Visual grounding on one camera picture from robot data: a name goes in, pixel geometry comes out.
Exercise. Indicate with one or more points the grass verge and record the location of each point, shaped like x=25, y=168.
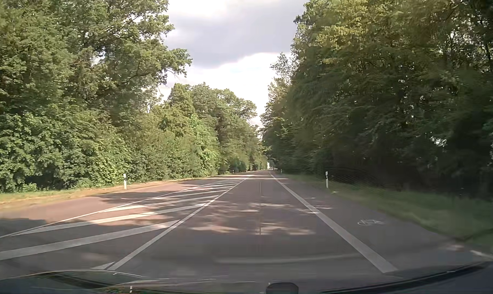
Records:
x=30, y=198
x=434, y=208

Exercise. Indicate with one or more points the grey asphalt road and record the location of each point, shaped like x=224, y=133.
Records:
x=246, y=220

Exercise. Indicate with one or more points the road markings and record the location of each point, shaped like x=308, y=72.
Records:
x=344, y=234

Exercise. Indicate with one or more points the row of green trees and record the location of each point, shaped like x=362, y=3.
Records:
x=67, y=114
x=393, y=102

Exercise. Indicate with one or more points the car's own bonnet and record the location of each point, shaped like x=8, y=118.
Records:
x=454, y=281

